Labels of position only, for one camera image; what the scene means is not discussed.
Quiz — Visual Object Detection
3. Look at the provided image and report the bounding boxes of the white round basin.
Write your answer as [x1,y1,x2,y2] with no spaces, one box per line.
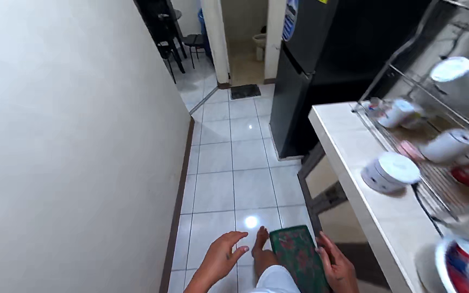
[417,235,469,293]

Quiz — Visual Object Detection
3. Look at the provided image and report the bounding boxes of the large white plastic container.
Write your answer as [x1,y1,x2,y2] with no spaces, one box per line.
[430,56,469,101]

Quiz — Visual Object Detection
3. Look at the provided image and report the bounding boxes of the black refrigerator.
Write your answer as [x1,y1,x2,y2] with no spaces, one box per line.
[269,0,433,161]

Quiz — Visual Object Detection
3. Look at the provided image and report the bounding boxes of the black chair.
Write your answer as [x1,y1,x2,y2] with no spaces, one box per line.
[182,34,206,69]

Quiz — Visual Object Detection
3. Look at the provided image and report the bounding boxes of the white cylindrical canister with hole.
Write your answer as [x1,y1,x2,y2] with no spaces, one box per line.
[421,129,469,164]

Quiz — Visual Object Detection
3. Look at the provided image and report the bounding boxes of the green floral floor mat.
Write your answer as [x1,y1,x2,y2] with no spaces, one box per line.
[270,225,333,293]

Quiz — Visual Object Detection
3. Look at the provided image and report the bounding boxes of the dark table with chairs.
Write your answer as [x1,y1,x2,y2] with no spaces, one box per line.
[134,0,188,84]

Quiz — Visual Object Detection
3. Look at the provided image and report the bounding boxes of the dark doormat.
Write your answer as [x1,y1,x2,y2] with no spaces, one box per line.
[230,84,261,100]

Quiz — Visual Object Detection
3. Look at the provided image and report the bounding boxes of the blue bin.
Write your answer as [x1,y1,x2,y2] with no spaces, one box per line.
[197,8,215,63]

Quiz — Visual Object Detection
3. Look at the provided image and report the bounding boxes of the person's left hand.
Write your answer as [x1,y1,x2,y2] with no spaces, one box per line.
[199,231,250,282]

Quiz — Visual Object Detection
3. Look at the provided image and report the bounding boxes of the white canister with lid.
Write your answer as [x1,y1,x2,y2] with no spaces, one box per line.
[361,152,422,194]

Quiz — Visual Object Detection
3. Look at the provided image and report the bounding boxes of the person's left forearm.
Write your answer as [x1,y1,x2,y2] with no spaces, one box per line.
[183,265,219,293]

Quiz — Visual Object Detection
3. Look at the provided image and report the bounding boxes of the metal wire rack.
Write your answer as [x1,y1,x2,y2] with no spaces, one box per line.
[352,0,469,228]

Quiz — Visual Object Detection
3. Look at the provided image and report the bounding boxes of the pink item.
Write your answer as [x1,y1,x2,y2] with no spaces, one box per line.
[397,140,425,162]

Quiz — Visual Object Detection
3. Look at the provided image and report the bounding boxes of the white counter with brown frame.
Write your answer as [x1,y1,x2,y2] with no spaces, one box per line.
[297,101,447,293]

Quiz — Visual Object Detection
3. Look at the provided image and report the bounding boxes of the person's legs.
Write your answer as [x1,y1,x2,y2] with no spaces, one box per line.
[248,226,301,293]

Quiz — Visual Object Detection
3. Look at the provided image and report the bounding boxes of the person's right hand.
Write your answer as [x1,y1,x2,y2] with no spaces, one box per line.
[315,231,359,293]

